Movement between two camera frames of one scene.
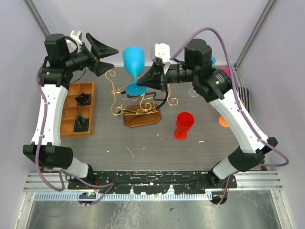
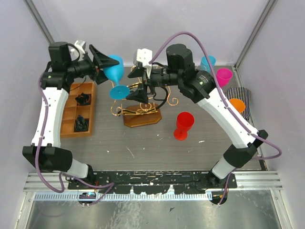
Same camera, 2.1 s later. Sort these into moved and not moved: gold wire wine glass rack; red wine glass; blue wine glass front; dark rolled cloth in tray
Moved: blue wine glass front
Not moved: dark rolled cloth in tray; red wine glass; gold wire wine glass rack
